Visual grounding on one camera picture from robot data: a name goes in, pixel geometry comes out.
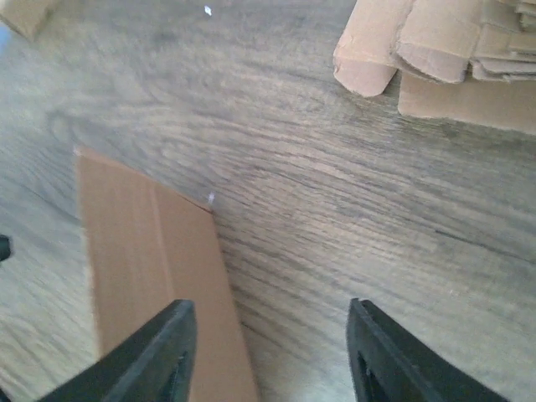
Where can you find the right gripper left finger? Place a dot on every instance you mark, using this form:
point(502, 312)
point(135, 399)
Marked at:
point(154, 364)

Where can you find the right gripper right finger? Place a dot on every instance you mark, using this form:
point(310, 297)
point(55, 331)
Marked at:
point(388, 363)

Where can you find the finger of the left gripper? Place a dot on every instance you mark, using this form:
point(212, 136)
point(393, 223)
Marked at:
point(5, 247)

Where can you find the cardboard box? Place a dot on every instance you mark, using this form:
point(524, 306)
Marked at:
point(149, 245)
point(27, 17)

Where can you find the stack of flat cardboard blanks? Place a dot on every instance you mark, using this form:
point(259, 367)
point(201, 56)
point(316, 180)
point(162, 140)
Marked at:
point(469, 61)

